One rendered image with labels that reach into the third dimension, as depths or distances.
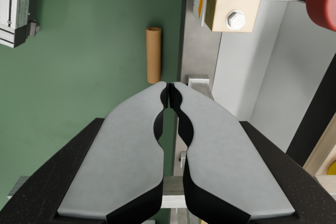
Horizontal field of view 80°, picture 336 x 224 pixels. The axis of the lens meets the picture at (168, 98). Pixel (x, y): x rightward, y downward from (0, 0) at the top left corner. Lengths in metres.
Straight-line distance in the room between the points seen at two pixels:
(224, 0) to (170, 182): 0.24
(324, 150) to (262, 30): 0.30
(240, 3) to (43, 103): 1.42
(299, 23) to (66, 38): 1.08
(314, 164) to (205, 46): 0.29
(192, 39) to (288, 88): 0.24
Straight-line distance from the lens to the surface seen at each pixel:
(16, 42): 1.14
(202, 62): 0.45
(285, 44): 0.55
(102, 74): 1.29
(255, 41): 0.56
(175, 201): 0.30
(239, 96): 0.62
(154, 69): 1.14
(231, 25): 0.25
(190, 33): 0.43
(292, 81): 0.51
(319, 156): 0.43
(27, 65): 1.44
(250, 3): 0.26
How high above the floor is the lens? 1.11
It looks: 57 degrees down
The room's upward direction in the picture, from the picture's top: 178 degrees clockwise
